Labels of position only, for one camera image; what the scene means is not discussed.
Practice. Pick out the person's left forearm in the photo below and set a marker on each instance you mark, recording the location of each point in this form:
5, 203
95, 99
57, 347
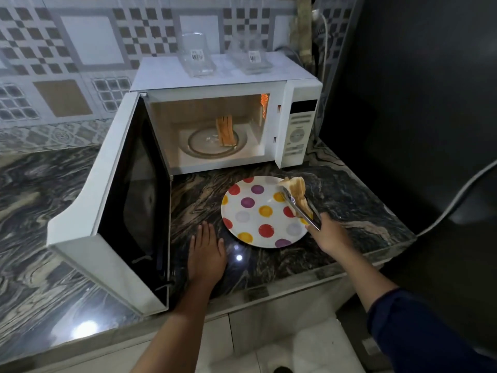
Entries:
174, 334

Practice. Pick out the metal tongs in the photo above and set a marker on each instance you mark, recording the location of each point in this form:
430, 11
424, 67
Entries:
301, 209

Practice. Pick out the glass microwave turntable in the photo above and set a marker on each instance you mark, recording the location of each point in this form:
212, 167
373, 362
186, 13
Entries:
205, 141

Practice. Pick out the white base cabinet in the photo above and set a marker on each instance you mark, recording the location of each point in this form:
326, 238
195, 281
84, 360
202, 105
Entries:
272, 318

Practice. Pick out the person's left hand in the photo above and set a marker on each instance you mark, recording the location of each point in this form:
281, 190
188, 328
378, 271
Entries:
205, 260

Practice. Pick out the white microwave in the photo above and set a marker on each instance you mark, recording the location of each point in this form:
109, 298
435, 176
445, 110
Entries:
213, 71

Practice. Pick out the beige power strip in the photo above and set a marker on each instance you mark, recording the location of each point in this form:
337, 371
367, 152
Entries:
303, 27

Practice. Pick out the clear plastic container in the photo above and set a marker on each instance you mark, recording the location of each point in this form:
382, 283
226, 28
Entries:
196, 58
250, 58

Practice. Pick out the person's right forearm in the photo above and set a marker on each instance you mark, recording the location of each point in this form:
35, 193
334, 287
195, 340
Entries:
361, 275

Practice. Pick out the person's right hand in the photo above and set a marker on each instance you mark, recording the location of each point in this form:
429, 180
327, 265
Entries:
332, 236

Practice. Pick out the white polka dot plate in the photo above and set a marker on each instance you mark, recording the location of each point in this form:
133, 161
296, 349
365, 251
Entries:
256, 221

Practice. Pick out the dark blue sandal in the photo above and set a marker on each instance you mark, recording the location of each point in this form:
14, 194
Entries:
282, 370

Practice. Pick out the silver refrigerator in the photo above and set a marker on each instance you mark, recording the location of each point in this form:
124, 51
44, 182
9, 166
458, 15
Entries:
407, 112

